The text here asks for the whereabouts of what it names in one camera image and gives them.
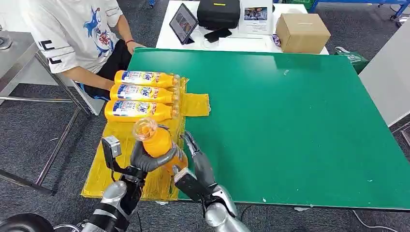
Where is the blue metal frame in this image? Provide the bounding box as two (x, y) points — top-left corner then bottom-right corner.
(310, 0), (410, 20)

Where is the white floor cable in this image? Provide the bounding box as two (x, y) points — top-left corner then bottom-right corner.
(351, 209), (401, 232)

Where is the white seat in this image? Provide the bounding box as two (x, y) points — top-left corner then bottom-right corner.
(73, 81), (106, 116)

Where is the brown cardboard box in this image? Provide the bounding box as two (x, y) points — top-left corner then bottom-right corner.
(275, 13), (332, 55)

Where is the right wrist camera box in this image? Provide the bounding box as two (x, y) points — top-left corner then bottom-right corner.
(174, 167), (210, 203)

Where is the orange drink bottle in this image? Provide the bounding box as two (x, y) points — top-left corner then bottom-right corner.
(109, 84), (180, 104)
(104, 100), (179, 123)
(114, 70), (181, 88)
(132, 117), (189, 175)

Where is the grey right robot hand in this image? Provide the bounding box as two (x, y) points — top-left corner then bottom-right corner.
(181, 131), (217, 190)

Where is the person in white shirt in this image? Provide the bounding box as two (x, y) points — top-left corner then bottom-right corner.
(19, 0), (148, 102)

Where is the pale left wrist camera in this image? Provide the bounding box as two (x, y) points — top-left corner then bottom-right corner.
(101, 135), (146, 182)

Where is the grey metal table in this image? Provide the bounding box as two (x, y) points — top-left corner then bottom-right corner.
(0, 30), (92, 196)

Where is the black smartphone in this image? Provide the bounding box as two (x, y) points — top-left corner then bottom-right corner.
(204, 28), (233, 43)

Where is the black tablet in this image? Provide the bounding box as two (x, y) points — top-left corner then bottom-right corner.
(169, 3), (199, 45)

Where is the pale grey panel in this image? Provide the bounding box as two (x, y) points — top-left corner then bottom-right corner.
(358, 19), (410, 128)

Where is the white table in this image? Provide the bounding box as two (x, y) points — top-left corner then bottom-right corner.
(155, 0), (330, 56)

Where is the white printed leaflet stand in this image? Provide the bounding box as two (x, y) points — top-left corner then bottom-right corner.
(238, 0), (274, 35)

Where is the green shopping bag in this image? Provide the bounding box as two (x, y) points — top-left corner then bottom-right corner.
(335, 46), (369, 74)

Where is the black carry bag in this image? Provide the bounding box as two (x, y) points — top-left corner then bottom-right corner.
(196, 0), (241, 31)

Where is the yellow plastic sheet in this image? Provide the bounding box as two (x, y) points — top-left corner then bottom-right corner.
(80, 76), (211, 202)

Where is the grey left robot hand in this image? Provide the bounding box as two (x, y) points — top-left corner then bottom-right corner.
(130, 141), (180, 174)

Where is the black rounded robot body part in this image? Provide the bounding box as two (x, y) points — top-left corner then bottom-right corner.
(0, 213), (55, 232)

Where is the green table mat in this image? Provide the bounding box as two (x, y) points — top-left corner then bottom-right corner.
(127, 48), (410, 211)

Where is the round metal disc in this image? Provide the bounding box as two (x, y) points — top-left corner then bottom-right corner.
(0, 34), (13, 51)

